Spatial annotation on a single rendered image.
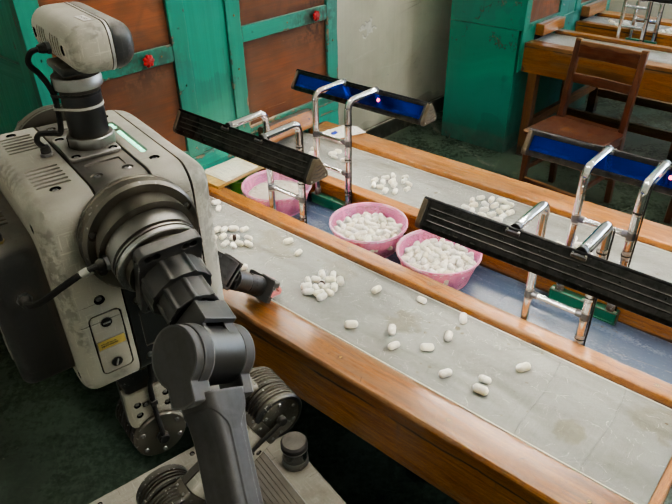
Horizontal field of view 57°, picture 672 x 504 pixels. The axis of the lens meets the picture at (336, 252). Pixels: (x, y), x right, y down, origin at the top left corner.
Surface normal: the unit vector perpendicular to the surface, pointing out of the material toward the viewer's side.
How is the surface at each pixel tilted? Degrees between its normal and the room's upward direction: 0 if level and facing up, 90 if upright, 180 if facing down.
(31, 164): 0
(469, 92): 90
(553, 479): 0
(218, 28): 90
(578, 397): 0
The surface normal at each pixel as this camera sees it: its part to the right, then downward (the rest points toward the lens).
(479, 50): -0.68, 0.41
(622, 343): -0.01, -0.84
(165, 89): 0.76, 0.35
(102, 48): 0.60, 0.43
